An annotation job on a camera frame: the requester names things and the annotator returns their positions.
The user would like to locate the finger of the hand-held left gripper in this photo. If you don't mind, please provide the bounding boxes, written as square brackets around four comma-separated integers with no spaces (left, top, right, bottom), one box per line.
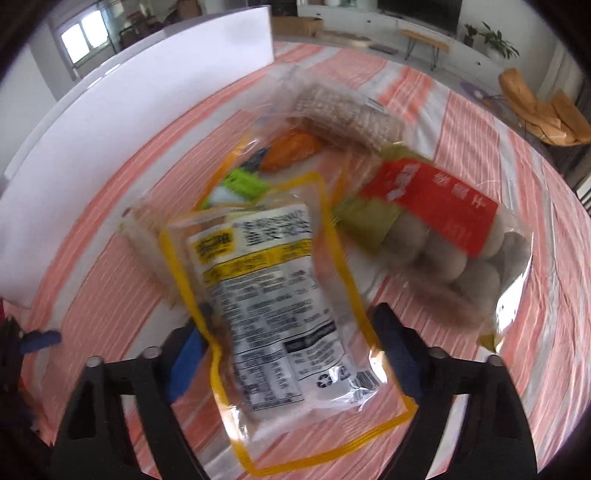
[21,329,62,355]

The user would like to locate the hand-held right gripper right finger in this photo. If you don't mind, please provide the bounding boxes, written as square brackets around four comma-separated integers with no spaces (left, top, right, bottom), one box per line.
[372,302,539,480]

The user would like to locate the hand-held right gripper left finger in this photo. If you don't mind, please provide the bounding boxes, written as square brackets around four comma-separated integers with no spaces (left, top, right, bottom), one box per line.
[51,323,218,480]

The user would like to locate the yellow-edged clear packet white label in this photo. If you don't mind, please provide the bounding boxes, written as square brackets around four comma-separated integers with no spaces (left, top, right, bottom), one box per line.
[159,172,419,476]

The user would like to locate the red label packet round balls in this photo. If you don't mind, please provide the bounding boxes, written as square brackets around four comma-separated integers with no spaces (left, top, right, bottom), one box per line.
[332,148,534,352]

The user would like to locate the yellow snack packet green label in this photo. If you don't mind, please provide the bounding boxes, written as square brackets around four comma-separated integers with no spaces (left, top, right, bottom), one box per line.
[198,131,352,217]

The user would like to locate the clear packet grain bars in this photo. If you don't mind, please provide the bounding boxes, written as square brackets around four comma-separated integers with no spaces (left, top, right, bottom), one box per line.
[259,65,407,153]

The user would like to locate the orange striped tablecloth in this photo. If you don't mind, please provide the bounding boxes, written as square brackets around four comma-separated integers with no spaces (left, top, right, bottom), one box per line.
[18,41,591,480]

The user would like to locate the white foam board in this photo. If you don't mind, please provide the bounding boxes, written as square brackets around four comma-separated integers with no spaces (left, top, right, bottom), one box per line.
[0,6,275,308]

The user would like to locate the purple floor mat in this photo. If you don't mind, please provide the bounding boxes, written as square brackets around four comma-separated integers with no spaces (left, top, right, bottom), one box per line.
[459,80,504,104]

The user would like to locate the orange lounge chair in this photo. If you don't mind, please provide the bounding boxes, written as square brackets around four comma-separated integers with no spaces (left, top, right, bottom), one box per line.
[498,68,591,148]

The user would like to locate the small wooden bench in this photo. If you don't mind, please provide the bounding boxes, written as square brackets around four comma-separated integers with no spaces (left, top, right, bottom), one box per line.
[399,30,451,70]

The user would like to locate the round wooden tray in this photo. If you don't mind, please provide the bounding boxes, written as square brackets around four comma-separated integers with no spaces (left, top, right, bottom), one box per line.
[323,34,372,49]

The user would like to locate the large potted plant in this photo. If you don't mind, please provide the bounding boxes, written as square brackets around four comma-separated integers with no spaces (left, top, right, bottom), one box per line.
[478,21,520,61]

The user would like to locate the white television cabinet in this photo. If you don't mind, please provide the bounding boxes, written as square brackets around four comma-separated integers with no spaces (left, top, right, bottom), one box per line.
[298,0,504,75]

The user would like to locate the black television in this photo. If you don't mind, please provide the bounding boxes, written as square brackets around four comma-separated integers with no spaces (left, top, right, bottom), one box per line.
[376,0,462,33]

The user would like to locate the cardboard box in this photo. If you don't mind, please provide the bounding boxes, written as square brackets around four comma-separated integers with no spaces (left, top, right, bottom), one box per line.
[272,16,324,38]

